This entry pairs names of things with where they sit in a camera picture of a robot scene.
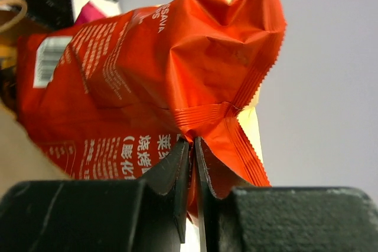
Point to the yellow honey chips bag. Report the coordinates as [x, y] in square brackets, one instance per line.
[8, 55]

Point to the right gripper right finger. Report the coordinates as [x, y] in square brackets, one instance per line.
[234, 215]

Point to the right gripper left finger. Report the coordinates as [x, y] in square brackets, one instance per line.
[144, 214]

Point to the brown paper bag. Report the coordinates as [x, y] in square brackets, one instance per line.
[21, 160]

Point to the orange red snack bag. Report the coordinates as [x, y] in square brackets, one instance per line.
[109, 99]

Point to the pink snack bag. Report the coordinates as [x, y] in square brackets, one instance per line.
[89, 13]

